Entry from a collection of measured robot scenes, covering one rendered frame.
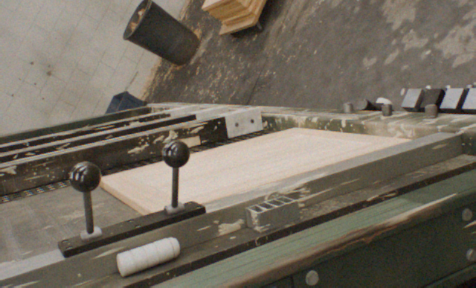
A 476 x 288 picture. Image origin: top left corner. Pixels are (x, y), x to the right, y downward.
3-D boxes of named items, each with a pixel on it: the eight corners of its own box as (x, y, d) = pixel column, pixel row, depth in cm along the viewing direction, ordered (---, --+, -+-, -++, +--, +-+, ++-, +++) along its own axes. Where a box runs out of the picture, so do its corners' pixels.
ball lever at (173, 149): (191, 221, 76) (195, 147, 69) (166, 228, 75) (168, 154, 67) (181, 204, 79) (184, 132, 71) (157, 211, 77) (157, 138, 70)
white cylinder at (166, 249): (124, 280, 67) (182, 259, 71) (120, 258, 67) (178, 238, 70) (118, 273, 70) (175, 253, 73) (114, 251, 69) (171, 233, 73)
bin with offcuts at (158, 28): (208, 26, 548) (155, -10, 520) (187, 69, 536) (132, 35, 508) (188, 34, 593) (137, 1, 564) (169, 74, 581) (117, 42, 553)
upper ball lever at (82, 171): (109, 247, 71) (105, 170, 63) (80, 257, 69) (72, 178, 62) (101, 228, 74) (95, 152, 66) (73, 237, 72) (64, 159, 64)
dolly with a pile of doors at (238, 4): (289, -22, 435) (251, -51, 418) (265, 33, 423) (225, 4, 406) (251, -5, 489) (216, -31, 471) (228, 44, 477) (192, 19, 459)
